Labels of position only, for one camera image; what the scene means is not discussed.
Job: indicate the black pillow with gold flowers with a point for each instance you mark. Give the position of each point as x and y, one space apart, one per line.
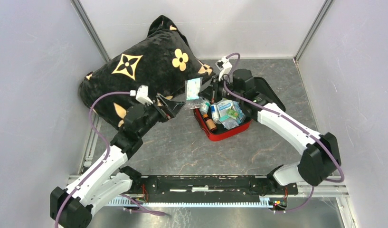
163 61

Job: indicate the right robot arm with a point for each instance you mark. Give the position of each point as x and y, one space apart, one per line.
320 157

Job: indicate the white bottle green label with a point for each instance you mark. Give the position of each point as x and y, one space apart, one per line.
205 105

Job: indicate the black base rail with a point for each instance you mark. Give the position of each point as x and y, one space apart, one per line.
207 189

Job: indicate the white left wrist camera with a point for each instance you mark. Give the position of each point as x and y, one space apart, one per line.
141 95

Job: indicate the small green packet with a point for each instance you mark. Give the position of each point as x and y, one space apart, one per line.
232 113

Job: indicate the red medicine kit case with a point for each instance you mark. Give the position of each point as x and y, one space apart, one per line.
221 132

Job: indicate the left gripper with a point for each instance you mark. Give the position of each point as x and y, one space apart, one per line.
169 110

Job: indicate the brown bottle orange cap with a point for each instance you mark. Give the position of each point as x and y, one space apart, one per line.
209 123

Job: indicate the white bottle blue label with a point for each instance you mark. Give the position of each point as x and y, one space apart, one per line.
214 113

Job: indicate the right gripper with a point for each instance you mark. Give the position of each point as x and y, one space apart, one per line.
211 92

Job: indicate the teal plaster packet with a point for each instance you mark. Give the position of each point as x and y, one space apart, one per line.
192 88

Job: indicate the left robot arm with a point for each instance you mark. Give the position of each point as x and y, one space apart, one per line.
75 205

